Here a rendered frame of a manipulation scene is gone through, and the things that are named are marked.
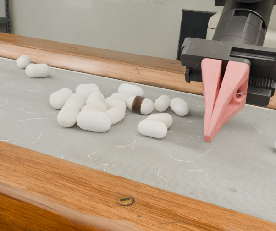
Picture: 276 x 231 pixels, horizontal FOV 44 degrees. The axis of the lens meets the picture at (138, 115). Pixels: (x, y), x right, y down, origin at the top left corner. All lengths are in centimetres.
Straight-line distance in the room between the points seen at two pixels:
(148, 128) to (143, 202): 15
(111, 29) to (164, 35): 40
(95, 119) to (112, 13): 223
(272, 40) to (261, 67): 55
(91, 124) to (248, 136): 18
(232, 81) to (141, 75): 24
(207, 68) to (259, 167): 11
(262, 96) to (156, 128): 12
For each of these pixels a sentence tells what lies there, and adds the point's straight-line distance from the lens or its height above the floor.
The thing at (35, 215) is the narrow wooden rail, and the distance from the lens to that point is 23.
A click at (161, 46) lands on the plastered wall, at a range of 248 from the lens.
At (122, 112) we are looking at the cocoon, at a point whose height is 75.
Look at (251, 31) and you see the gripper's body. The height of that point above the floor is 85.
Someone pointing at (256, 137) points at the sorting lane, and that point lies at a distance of 41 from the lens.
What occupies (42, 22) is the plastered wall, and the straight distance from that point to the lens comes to 284.
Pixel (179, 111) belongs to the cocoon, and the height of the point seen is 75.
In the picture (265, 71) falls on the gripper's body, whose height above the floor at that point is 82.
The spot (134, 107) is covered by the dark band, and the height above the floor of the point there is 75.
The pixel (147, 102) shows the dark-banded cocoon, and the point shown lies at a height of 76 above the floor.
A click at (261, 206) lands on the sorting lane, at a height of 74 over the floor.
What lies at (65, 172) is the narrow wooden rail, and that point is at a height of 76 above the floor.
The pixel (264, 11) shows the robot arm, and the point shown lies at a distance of 43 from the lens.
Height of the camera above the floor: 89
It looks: 21 degrees down
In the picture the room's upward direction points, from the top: 5 degrees clockwise
